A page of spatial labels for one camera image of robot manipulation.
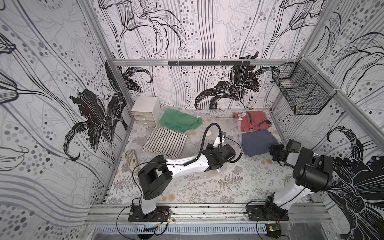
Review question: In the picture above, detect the dark blue garment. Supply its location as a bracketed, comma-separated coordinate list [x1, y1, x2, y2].
[242, 130, 278, 157]

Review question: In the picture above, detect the clear plastic vacuum bag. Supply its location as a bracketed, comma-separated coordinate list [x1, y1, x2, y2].
[181, 117, 242, 159]

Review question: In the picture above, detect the red garment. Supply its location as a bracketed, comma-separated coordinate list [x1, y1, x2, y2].
[233, 111, 272, 132]

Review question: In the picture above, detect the green garment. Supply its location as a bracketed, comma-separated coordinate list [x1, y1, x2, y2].
[159, 109, 203, 133]

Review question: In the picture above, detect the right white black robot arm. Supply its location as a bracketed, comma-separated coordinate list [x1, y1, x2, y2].
[262, 140, 333, 219]

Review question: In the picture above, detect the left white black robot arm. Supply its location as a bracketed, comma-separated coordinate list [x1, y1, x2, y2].
[135, 123, 243, 215]

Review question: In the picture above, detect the black white striped garment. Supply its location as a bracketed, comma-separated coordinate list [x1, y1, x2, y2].
[143, 126, 188, 158]

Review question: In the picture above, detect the small electronics board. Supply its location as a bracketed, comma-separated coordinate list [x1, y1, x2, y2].
[265, 225, 282, 239]

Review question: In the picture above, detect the white mini drawer unit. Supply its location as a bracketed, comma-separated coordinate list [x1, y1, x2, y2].
[131, 96, 161, 125]

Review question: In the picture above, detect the aluminium mounting rail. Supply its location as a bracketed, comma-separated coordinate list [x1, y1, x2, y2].
[85, 203, 332, 224]

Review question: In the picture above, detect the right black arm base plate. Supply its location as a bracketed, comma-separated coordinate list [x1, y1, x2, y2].
[246, 201, 290, 222]

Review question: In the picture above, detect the black wire wall basket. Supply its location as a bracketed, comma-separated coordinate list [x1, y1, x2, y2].
[272, 60, 337, 116]

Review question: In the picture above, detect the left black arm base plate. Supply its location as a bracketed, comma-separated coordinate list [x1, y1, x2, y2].
[128, 206, 170, 223]

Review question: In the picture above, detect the black wall hook rail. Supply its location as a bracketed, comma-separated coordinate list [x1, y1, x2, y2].
[168, 61, 251, 66]

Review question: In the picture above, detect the white slotted cable duct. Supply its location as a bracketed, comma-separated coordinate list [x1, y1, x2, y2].
[95, 223, 267, 235]

